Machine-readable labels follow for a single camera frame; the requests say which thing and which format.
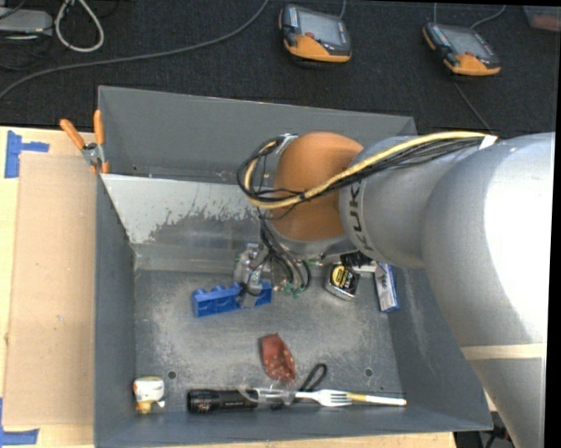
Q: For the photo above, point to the white plastic fork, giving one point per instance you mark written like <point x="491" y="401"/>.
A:
<point x="331" y="398"/>

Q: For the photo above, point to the blue and white box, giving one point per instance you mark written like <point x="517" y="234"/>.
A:
<point x="386" y="288"/>

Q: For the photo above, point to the brown cardboard board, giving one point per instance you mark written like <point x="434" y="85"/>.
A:
<point x="50" y="292"/>

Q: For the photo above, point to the grey metal bin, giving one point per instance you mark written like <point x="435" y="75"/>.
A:
<point x="256" y="347"/>

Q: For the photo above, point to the clear plastic piece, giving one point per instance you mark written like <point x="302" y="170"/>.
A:
<point x="273" y="396"/>

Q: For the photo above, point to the yellow and black tape measure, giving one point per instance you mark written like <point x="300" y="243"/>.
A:
<point x="342" y="279"/>

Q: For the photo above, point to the black flashlight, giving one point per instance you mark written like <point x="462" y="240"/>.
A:
<point x="219" y="400"/>

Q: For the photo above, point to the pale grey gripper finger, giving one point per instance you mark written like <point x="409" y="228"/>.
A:
<point x="250" y="297"/>

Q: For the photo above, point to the red-brown strawberry slice toy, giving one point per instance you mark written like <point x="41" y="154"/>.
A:
<point x="277" y="356"/>

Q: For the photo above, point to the blue toy brick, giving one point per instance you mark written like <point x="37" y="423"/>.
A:
<point x="214" y="301"/>

